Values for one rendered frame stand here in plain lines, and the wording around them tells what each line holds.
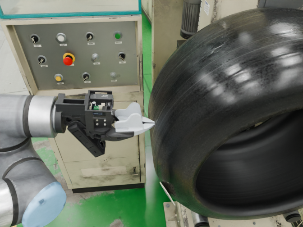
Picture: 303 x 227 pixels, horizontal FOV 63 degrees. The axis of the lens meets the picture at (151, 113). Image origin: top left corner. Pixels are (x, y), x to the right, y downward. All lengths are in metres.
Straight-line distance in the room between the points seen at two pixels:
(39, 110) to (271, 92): 0.42
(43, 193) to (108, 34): 0.78
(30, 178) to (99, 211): 1.34
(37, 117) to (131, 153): 1.08
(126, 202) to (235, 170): 1.09
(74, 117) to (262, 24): 0.42
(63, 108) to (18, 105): 0.09
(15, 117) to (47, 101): 0.07
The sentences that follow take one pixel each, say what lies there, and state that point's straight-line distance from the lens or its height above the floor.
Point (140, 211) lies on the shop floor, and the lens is 1.82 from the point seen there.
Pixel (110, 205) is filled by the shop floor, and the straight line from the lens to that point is 1.86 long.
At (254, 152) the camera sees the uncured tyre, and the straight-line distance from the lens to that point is 0.97.
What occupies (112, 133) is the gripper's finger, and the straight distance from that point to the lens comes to 0.54.
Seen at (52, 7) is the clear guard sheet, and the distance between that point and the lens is 1.10.
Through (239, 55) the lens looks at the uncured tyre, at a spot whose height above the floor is 1.42.
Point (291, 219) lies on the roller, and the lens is 0.90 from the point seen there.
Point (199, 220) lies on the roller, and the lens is 0.79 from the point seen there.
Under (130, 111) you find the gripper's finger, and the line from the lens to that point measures 0.56.
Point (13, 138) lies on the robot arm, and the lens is 0.59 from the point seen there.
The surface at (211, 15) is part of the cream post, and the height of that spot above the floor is 1.38.
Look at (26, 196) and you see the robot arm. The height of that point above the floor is 1.22.
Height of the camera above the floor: 1.63
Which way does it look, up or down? 42 degrees down
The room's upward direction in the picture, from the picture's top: straight up
